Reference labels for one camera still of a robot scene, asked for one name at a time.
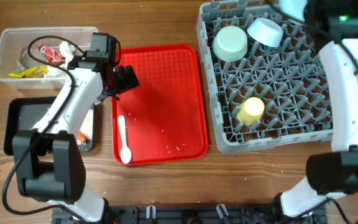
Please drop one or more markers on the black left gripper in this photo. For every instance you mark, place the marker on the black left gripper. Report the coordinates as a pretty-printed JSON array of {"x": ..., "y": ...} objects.
[{"x": 125, "y": 83}]

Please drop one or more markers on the pile of white rice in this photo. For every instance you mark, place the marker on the pile of white rice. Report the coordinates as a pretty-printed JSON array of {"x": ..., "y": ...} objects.
[{"x": 87, "y": 127}]

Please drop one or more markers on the white tissue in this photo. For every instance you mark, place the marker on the white tissue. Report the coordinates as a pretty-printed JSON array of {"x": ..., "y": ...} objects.
[{"x": 66, "y": 50}]

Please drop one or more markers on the orange carrot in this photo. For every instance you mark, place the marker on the orange carrot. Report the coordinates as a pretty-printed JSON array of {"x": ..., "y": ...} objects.
[{"x": 81, "y": 138}]

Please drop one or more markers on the white plastic spoon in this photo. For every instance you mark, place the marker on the white plastic spoon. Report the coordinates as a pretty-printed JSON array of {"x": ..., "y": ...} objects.
[{"x": 125, "y": 153}]

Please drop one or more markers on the red foil snack wrapper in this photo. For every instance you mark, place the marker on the red foil snack wrapper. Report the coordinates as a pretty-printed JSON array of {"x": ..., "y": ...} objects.
[{"x": 52, "y": 56}]

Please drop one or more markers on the yellow foil wrapper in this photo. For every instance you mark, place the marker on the yellow foil wrapper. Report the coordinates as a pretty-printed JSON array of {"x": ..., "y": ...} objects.
[{"x": 34, "y": 72}]

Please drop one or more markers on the mint green bowl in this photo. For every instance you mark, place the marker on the mint green bowl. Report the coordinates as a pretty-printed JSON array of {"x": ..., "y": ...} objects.
[{"x": 230, "y": 44}]

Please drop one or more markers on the yellow plastic cup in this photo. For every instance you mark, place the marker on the yellow plastic cup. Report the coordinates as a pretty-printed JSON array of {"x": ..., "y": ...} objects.
[{"x": 251, "y": 111}]

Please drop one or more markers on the light blue bowl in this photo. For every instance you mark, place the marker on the light blue bowl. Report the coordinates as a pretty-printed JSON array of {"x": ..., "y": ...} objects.
[{"x": 266, "y": 32}]

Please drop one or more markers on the light blue plate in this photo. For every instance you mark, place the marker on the light blue plate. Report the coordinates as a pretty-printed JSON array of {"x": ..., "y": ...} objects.
[{"x": 294, "y": 8}]

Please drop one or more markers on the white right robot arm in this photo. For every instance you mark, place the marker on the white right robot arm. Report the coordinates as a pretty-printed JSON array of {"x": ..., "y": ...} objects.
[{"x": 329, "y": 176}]

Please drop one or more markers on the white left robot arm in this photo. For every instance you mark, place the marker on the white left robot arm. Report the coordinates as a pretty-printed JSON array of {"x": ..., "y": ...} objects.
[{"x": 48, "y": 165}]

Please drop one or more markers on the grey dishwasher rack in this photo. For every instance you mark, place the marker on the grey dishwasher rack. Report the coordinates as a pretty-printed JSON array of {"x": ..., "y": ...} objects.
[{"x": 289, "y": 79}]

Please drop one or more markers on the red serving tray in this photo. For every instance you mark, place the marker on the red serving tray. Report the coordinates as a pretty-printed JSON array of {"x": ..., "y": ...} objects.
[{"x": 165, "y": 117}]

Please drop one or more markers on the clear plastic bin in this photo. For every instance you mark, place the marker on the clear plastic bin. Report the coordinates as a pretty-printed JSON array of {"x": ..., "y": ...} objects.
[{"x": 13, "y": 52}]

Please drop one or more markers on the black tray bin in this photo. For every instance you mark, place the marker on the black tray bin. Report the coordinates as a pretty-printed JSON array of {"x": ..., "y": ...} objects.
[{"x": 23, "y": 113}]

